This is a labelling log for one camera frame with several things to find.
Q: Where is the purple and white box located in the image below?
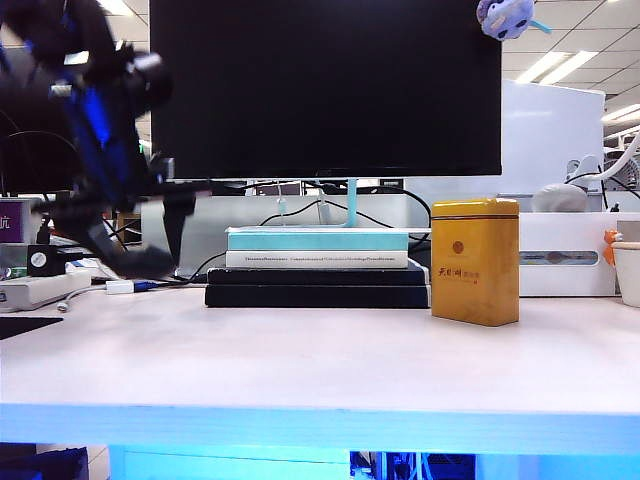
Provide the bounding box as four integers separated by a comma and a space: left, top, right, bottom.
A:
0, 197, 44, 247

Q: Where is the thin black box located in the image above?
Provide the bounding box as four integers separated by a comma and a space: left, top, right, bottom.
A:
206, 259, 431, 288

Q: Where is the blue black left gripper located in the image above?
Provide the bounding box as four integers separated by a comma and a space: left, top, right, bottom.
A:
38, 74, 213, 275

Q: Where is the black monitor cable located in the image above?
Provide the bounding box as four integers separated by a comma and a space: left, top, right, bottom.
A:
257, 180, 432, 257

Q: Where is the white partition board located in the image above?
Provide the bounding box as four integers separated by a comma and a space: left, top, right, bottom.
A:
500, 79, 607, 197

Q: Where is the white book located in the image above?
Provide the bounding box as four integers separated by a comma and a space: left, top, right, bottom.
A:
225, 250, 411, 270

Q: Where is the white cup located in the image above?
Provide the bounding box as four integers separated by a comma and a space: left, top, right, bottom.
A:
610, 241, 640, 309

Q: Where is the light blue book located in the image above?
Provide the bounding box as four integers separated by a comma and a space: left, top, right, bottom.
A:
225, 227, 411, 253

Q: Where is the large black computer monitor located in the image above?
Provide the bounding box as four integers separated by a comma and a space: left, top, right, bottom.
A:
149, 0, 503, 181

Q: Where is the black mouse pad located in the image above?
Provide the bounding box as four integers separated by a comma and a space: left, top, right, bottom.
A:
0, 316, 66, 343

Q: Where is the stack of books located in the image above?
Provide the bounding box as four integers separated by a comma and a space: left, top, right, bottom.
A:
140, 193, 432, 282

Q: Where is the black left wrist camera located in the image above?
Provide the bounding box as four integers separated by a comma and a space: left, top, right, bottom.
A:
116, 46, 175, 114

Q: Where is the black charger cable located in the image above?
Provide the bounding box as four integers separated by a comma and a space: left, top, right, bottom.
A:
63, 249, 229, 287

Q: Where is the white clip holder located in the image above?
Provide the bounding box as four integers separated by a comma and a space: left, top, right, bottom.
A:
564, 155, 602, 189

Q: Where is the orange figurine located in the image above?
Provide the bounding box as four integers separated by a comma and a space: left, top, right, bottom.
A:
601, 229, 624, 267

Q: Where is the white tissue box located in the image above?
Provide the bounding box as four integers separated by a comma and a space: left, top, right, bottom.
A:
518, 212, 640, 299

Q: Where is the black cube charger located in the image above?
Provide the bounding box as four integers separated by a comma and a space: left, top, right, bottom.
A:
26, 244, 67, 278

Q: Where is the yellow tea tin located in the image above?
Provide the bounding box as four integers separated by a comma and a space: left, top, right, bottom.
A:
430, 197, 521, 329

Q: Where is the small black computer monitor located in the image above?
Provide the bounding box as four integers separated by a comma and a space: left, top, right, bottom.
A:
0, 44, 114, 194

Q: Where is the white power strip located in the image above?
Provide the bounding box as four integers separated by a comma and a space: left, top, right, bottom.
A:
0, 271, 94, 314

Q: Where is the black computer mouse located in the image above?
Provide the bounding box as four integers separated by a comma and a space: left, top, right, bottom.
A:
111, 244, 177, 279

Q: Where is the white desk fan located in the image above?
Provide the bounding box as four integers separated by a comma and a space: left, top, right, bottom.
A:
601, 133, 640, 200

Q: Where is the purple plush toy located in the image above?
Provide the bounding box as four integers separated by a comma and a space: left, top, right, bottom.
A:
475, 0, 553, 42

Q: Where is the dark blue bag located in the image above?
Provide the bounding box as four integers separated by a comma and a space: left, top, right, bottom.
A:
0, 444, 92, 480

